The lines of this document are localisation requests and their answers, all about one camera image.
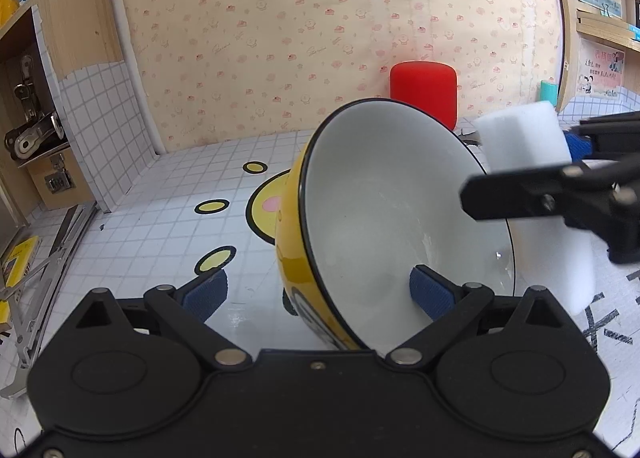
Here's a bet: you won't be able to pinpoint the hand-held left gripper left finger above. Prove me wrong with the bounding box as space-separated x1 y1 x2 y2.
75 269 253 370

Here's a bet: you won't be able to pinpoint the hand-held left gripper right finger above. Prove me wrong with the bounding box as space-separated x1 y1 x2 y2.
387 265 571 370

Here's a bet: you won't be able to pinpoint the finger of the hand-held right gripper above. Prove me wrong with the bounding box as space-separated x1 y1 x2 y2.
460 153 640 264
565 110 640 161

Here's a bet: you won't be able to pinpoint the white sponge block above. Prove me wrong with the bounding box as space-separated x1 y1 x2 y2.
472 100 598 316

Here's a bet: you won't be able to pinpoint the yellow bowl white inside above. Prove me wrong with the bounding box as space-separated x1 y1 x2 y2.
275 98 516 351

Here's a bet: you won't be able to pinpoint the teal capped bottle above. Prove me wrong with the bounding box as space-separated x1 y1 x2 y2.
539 79 559 110

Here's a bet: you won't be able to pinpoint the pink cartoon poster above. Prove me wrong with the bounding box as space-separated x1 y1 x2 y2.
577 40 626 99

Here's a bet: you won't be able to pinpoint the red cylindrical speaker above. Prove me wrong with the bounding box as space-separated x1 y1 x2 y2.
390 60 458 131

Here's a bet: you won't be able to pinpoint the metal folding stand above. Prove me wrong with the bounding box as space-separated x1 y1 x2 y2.
0 205 98 399

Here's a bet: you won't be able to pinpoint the cardboard box with latch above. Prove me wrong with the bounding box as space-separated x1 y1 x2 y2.
25 148 96 211

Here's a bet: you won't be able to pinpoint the yellow book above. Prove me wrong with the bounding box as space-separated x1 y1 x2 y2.
0 237 41 325

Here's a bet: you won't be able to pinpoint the metal binder clips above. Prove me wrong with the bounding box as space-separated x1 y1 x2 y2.
4 55 67 162

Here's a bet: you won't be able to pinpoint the wooden wall shelf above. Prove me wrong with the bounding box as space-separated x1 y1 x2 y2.
547 0 640 114

